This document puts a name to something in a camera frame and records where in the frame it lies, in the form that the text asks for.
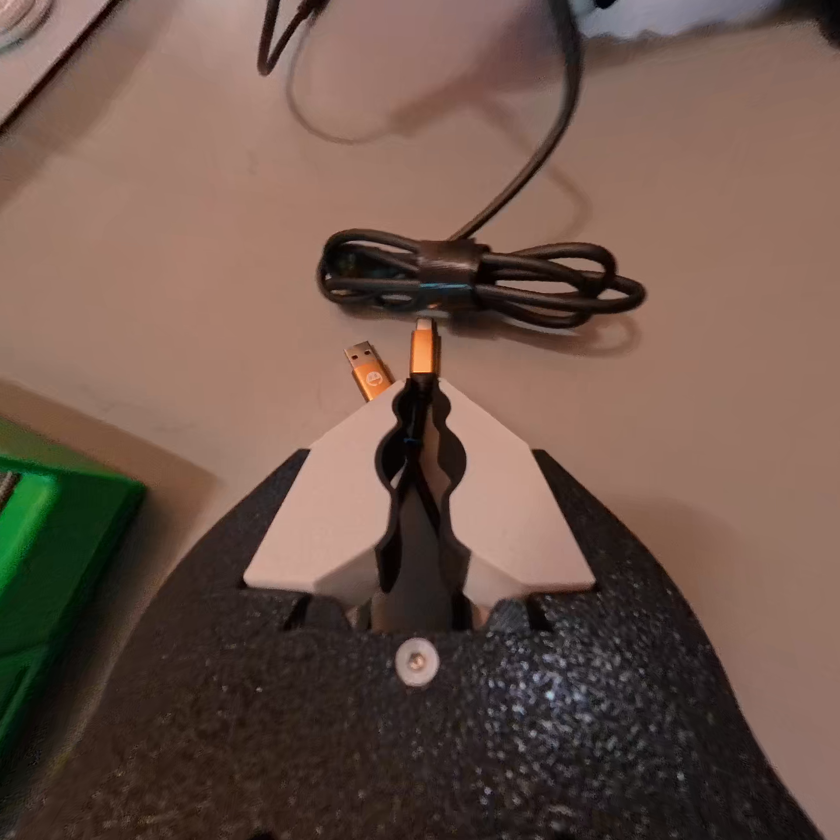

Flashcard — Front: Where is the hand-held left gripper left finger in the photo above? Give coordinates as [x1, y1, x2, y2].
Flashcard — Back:
[243, 379, 416, 621]

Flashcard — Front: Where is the white book stand base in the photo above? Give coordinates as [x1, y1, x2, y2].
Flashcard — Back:
[0, 0, 126, 129]

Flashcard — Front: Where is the orange plug cable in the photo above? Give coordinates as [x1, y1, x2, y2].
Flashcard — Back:
[343, 317, 444, 526]

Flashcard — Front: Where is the black hub cable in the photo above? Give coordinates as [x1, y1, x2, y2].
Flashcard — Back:
[256, 0, 329, 76]

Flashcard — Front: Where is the grey desk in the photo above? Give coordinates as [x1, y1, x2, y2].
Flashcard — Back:
[0, 0, 840, 840]

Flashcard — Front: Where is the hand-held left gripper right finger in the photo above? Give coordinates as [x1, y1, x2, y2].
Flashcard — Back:
[430, 377, 597, 621]

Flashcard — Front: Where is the green plastic bin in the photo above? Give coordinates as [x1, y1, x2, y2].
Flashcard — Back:
[0, 416, 147, 742]

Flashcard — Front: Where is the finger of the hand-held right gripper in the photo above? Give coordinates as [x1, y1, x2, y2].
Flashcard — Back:
[577, 0, 782, 39]

